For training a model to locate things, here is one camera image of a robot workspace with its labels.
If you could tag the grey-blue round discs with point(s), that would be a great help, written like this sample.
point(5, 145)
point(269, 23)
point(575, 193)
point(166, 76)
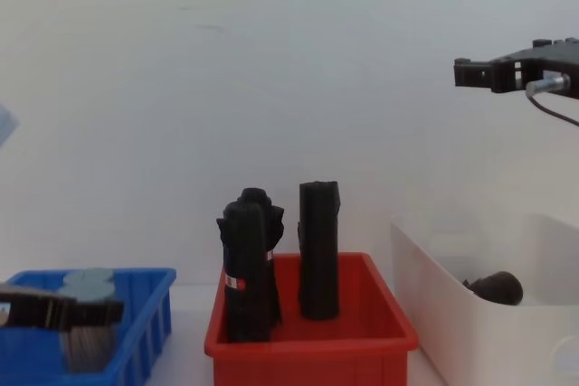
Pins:
point(88, 286)

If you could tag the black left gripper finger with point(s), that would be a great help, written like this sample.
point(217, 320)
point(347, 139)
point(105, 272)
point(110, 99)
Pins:
point(68, 313)

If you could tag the tall black bag roll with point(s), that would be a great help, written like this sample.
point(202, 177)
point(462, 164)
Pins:
point(319, 250)

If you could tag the grey bristled pad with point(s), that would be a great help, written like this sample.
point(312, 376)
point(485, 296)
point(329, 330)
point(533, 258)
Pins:
point(88, 350)

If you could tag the dark brown lump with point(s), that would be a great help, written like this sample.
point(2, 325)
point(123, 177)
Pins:
point(497, 289)

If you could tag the red plastic bin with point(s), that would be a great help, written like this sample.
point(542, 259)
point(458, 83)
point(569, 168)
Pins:
point(316, 350)

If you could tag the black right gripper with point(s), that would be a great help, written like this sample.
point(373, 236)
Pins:
point(554, 58)

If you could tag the black bag roll, red-white label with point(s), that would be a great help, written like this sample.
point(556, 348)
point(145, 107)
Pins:
point(271, 223)
point(246, 277)

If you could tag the white plastic bin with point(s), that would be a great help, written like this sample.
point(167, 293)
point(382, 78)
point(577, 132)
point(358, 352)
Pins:
point(475, 336)

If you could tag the blue plastic bin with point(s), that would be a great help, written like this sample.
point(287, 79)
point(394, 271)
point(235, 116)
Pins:
point(145, 313)

